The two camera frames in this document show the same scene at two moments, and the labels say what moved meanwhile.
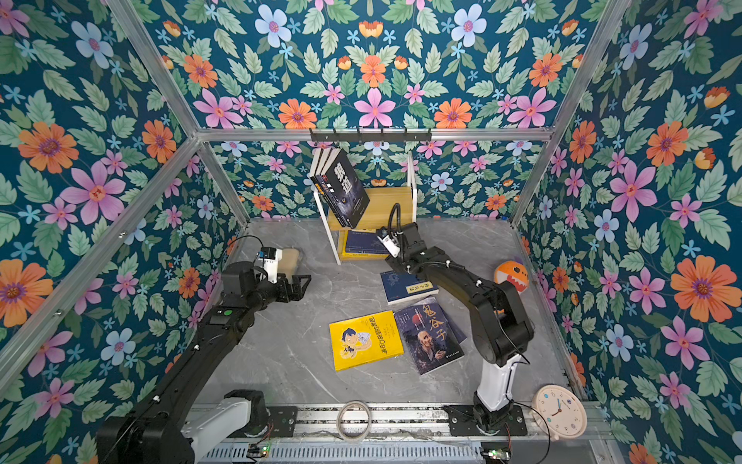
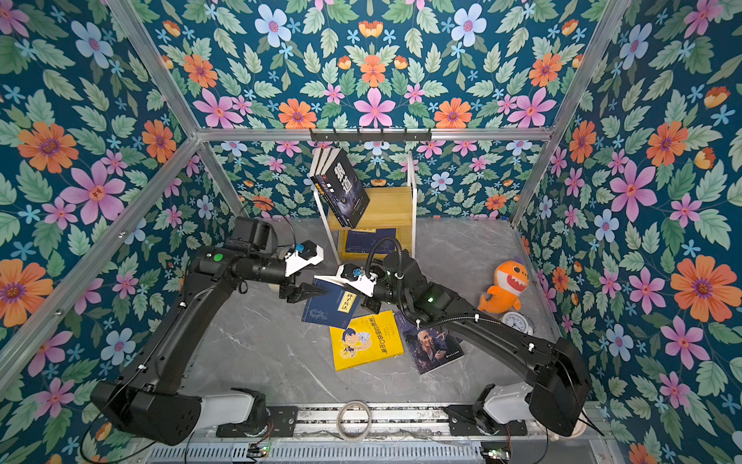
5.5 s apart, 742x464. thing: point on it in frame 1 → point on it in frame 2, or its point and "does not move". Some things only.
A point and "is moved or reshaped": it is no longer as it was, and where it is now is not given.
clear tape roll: [367, 428] does not move
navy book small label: [405, 285] is moved or reshaped
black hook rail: [368, 137] does not move
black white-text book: [323, 157] → [329, 193]
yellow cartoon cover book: [364, 339] does not move
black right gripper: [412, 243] → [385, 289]
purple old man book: [429, 337] does not move
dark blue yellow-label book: [364, 242] does not move
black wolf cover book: [344, 190] does not move
